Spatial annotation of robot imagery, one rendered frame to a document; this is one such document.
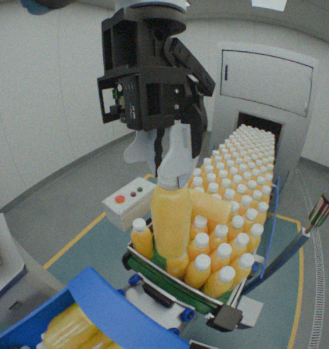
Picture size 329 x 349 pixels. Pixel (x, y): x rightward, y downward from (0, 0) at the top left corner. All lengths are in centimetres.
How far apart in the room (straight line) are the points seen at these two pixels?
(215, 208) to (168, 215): 25
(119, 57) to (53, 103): 290
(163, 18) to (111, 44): 5
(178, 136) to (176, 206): 11
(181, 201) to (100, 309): 20
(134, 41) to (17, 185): 296
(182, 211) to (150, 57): 20
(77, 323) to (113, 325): 13
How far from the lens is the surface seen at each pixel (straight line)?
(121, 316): 25
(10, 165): 292
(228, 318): 51
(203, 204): 47
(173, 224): 26
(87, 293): 28
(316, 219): 59
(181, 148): 18
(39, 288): 62
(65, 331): 38
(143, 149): 22
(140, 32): 15
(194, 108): 17
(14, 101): 284
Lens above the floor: 148
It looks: 33 degrees down
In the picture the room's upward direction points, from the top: straight up
